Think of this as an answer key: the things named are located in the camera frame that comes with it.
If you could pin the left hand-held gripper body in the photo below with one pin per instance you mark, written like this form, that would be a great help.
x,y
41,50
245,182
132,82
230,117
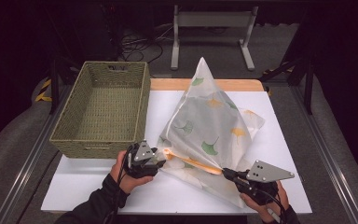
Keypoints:
x,y
143,152

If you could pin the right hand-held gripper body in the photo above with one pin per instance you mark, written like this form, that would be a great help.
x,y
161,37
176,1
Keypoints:
x,y
267,172

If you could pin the green woven basket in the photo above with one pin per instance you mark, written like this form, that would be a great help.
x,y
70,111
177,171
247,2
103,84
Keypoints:
x,y
105,109

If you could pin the white leaf-print mesh laundry bag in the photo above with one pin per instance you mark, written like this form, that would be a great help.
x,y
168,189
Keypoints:
x,y
199,81

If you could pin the person's left hand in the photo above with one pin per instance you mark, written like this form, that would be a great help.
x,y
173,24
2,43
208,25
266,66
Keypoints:
x,y
127,183

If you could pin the person's right hand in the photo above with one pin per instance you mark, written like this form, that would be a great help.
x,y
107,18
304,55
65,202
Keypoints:
x,y
261,210

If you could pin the white board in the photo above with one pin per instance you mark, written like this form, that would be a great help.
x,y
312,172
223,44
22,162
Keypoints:
x,y
80,186

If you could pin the black metal stand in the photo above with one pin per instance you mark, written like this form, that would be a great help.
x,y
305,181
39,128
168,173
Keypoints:
x,y
307,84

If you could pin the yellow and black tape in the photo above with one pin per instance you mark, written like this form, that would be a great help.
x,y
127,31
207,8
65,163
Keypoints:
x,y
45,90

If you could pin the white metal stand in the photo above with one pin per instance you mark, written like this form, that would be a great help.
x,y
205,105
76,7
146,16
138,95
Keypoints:
x,y
213,19

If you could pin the aluminium rail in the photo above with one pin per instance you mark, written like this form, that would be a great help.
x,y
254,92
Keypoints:
x,y
28,161
332,161

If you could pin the black metal post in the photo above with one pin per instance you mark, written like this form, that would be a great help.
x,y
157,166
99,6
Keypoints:
x,y
54,87

